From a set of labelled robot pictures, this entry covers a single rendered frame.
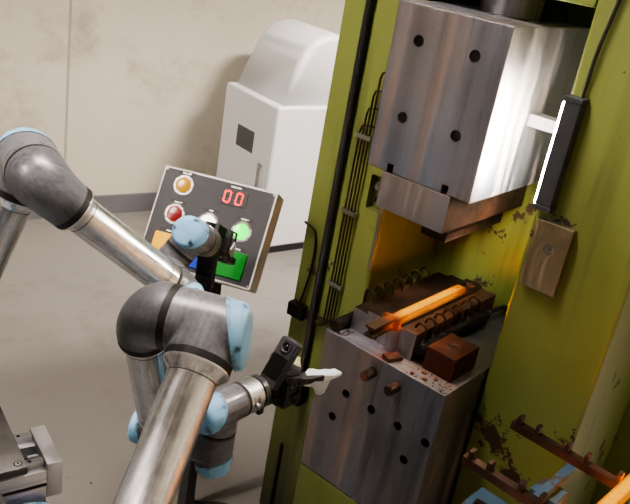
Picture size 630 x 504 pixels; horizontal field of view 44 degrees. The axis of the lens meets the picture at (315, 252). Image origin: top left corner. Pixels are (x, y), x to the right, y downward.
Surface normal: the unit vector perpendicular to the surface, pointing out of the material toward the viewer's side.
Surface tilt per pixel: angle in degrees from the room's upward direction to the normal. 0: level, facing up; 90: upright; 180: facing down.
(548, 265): 90
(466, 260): 90
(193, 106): 90
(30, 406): 0
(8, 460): 0
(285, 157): 90
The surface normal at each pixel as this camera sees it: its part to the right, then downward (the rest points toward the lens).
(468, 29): -0.65, 0.20
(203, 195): -0.15, -0.15
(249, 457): 0.16, -0.90
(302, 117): 0.59, 0.41
